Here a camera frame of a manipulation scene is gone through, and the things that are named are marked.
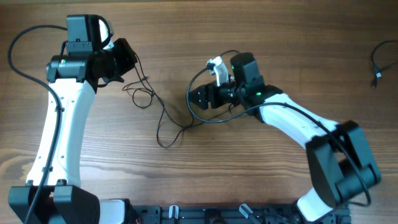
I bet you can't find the black USB cable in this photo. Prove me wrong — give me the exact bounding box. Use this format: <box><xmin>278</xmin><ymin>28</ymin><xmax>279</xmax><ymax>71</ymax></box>
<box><xmin>369</xmin><ymin>39</ymin><xmax>398</xmax><ymax>90</ymax></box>
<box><xmin>121</xmin><ymin>52</ymin><xmax>233</xmax><ymax>149</ymax></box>

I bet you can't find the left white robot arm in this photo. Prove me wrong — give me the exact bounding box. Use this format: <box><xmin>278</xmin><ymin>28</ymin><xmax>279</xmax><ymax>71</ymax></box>
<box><xmin>8</xmin><ymin>14</ymin><xmax>142</xmax><ymax>223</ymax></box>

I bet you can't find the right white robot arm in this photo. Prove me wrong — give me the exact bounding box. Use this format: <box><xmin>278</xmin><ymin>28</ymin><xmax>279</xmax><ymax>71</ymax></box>
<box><xmin>186</xmin><ymin>51</ymin><xmax>381</xmax><ymax>223</ymax></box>

